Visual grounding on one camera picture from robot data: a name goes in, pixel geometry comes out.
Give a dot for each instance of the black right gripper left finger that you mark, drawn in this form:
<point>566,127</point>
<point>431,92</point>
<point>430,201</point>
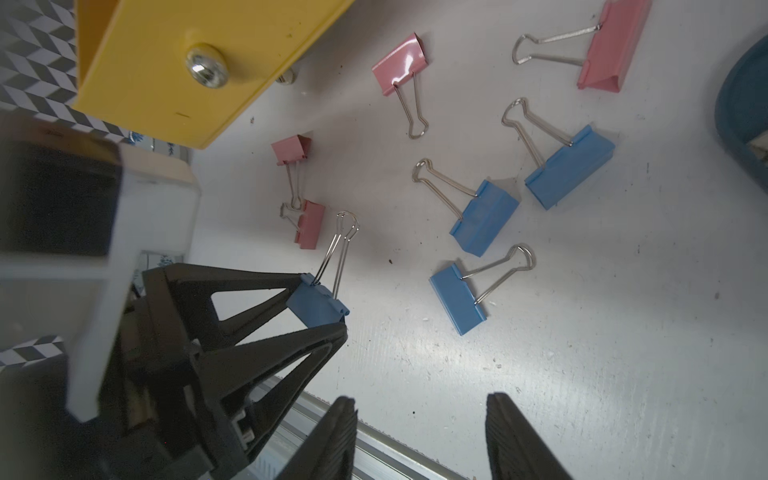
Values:
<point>328,452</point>

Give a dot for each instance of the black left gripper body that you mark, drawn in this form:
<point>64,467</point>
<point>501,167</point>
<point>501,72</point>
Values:
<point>158,419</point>

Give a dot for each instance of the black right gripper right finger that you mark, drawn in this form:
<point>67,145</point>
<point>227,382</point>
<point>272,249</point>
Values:
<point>515,450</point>

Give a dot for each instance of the blue binder clip low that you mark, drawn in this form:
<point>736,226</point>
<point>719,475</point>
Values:
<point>313,303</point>

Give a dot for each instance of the blue binder clip mid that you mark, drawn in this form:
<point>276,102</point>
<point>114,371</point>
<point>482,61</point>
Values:
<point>463,307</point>

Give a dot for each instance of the yellow drawer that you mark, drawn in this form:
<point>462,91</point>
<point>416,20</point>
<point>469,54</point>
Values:
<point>183,71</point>

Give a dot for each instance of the blue binder clip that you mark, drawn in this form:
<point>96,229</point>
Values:
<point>479,223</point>
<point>579,157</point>

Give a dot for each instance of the pink binder clip lower left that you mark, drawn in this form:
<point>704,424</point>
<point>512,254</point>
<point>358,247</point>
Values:
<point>307,221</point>

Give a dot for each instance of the pink binder clip centre top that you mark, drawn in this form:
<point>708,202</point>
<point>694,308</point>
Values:
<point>401,65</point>

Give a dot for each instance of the pink binder clip right small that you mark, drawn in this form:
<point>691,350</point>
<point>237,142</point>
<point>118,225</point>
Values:
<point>615,37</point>

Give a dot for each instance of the aluminium front rail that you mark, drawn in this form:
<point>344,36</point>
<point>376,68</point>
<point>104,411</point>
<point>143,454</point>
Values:
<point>377,455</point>

